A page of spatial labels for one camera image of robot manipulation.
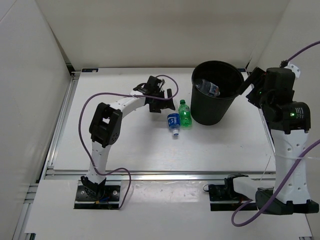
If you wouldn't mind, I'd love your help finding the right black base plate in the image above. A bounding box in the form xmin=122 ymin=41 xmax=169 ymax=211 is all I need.
xmin=202 ymin=183 xmax=250 ymax=212

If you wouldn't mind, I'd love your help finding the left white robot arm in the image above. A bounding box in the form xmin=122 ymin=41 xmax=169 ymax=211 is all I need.
xmin=78 ymin=74 xmax=177 ymax=201

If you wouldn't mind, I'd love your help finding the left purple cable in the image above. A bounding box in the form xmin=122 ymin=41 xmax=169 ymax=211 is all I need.
xmin=78 ymin=74 xmax=180 ymax=210

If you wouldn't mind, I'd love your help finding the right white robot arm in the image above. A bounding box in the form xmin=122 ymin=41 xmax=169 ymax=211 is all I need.
xmin=224 ymin=67 xmax=320 ymax=215

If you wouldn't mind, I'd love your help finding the blue label water bottle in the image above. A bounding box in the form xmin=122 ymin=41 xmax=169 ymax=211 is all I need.
xmin=167 ymin=113 xmax=181 ymax=139

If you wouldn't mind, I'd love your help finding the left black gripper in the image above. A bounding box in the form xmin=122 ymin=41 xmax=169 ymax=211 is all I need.
xmin=149 ymin=88 xmax=175 ymax=113

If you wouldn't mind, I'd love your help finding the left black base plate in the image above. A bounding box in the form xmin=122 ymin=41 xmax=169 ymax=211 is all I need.
xmin=73 ymin=185 xmax=121 ymax=210

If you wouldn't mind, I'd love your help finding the white orange label bottle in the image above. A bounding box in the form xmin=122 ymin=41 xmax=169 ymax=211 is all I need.
xmin=195 ymin=78 xmax=220 ymax=97

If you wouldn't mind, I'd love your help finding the green soda bottle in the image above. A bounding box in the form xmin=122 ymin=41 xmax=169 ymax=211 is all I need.
xmin=178 ymin=99 xmax=192 ymax=128

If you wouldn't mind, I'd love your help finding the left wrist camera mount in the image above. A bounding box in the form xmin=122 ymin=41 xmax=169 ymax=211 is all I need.
xmin=158 ymin=79 xmax=165 ymax=89

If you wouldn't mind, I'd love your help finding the aluminium front rail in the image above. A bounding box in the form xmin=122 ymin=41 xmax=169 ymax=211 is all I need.
xmin=42 ymin=171 xmax=276 ymax=181

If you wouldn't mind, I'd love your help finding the black plastic waste bin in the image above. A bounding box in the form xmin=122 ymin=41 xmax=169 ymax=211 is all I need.
xmin=190 ymin=60 xmax=245 ymax=126

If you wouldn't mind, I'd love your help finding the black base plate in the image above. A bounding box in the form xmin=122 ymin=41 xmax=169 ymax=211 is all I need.
xmin=73 ymin=185 xmax=121 ymax=210
xmin=202 ymin=183 xmax=250 ymax=212

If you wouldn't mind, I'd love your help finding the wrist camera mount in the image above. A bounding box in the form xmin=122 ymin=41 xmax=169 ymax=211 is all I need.
xmin=286 ymin=63 xmax=301 ymax=79
xmin=158 ymin=79 xmax=165 ymax=89

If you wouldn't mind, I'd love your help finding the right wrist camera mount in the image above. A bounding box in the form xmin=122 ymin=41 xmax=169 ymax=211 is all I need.
xmin=286 ymin=63 xmax=301 ymax=79

